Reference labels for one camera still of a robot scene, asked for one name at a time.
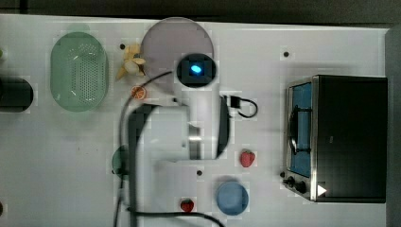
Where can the peeled toy banana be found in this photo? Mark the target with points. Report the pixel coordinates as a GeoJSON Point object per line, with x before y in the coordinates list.
{"type": "Point", "coordinates": [133, 63]}

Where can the round purple plate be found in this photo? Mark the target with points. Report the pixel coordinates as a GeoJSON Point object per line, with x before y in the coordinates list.
{"type": "Point", "coordinates": [183, 48]}

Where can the silver toaster oven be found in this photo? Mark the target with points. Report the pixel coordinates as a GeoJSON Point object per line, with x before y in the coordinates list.
{"type": "Point", "coordinates": [336, 139]}

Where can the black cylinder at table edge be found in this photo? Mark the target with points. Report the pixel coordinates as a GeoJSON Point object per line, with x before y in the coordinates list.
{"type": "Point", "coordinates": [16, 95]}

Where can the orange slice toy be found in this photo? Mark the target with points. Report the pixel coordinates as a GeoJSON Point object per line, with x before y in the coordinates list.
{"type": "Point", "coordinates": [139, 92]}

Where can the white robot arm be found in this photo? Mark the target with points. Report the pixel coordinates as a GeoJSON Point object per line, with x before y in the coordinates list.
{"type": "Point", "coordinates": [165, 142]}

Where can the green mug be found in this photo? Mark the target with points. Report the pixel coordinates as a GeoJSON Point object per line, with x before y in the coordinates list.
{"type": "Point", "coordinates": [120, 165]}

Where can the blue bowl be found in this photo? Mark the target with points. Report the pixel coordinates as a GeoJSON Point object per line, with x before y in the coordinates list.
{"type": "Point", "coordinates": [232, 198]}

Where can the dark red toy strawberry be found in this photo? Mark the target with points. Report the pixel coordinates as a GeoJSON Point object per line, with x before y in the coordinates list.
{"type": "Point", "coordinates": [187, 205]}

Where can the green perforated colander basket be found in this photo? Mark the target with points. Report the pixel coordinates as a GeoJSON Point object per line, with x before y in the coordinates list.
{"type": "Point", "coordinates": [79, 74]}

